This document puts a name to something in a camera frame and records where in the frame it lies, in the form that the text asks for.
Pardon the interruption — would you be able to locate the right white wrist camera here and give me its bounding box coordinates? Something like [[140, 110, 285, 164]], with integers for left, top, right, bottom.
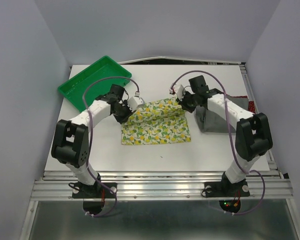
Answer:
[[169, 84, 185, 101]]

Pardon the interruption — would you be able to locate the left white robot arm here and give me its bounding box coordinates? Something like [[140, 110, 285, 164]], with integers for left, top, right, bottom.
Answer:
[[51, 84, 135, 199]]

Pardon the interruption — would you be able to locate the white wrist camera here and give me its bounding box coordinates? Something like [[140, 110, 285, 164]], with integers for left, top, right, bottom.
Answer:
[[127, 96, 145, 112], [169, 84, 185, 101]]

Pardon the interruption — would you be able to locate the aluminium frame rail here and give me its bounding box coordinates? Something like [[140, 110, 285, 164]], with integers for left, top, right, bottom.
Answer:
[[30, 170, 294, 202]]

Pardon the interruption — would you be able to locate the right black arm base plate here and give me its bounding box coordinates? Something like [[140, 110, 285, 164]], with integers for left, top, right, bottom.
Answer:
[[201, 181, 250, 199]]

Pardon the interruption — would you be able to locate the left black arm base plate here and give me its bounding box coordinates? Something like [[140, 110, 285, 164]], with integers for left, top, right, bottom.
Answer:
[[68, 182, 115, 199]]

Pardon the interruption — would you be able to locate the yellow lemon print skirt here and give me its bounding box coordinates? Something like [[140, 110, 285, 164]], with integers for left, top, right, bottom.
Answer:
[[121, 97, 191, 146]]

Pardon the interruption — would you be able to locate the grey skirt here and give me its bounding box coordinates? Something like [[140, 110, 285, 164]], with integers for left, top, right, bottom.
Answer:
[[194, 95, 236, 133]]

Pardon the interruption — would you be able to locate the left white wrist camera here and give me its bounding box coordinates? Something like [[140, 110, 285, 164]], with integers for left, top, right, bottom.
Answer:
[[127, 96, 145, 112]]

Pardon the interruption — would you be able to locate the red polka dot skirt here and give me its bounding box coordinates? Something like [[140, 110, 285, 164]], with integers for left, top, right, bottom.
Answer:
[[233, 96, 256, 114]]

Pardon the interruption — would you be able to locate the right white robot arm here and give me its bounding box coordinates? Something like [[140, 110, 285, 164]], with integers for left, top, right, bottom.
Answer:
[[169, 71, 273, 198]]

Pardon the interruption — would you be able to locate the green plastic tray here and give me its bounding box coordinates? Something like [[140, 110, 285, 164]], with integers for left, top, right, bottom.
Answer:
[[58, 56, 132, 113]]

